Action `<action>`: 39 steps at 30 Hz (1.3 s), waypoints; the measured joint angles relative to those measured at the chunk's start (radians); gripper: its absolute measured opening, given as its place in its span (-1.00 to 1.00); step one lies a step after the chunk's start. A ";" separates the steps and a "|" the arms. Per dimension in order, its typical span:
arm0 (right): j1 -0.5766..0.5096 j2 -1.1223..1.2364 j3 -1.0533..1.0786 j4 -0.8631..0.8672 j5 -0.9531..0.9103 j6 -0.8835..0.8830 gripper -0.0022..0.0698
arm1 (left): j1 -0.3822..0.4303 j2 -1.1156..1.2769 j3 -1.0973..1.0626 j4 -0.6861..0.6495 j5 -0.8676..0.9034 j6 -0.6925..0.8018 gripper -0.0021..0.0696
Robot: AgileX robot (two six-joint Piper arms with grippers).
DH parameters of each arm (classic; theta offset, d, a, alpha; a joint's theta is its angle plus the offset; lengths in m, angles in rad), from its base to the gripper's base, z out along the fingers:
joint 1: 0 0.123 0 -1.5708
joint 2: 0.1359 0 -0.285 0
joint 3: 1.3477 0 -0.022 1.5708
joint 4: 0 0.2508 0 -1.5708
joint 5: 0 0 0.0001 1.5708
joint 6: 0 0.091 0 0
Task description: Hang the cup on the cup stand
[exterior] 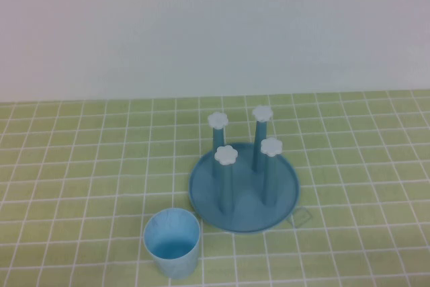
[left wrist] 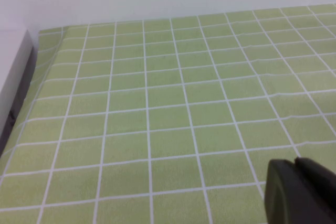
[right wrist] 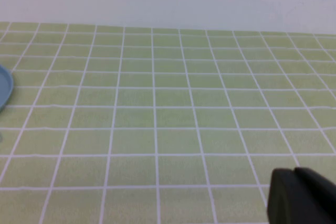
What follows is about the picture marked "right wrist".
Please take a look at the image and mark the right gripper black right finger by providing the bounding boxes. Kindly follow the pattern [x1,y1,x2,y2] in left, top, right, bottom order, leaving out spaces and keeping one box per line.
[294,166,336,204]

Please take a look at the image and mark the green checked tablecloth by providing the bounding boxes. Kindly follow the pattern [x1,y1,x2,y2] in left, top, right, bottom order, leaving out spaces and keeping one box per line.
[0,22,336,224]

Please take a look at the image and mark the blue cup stand white caps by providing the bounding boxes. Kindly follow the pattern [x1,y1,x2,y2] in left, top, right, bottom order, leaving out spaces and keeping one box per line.
[0,64,14,114]

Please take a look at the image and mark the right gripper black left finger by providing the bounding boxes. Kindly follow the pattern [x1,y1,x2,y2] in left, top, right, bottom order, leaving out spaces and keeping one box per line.
[267,167,336,224]

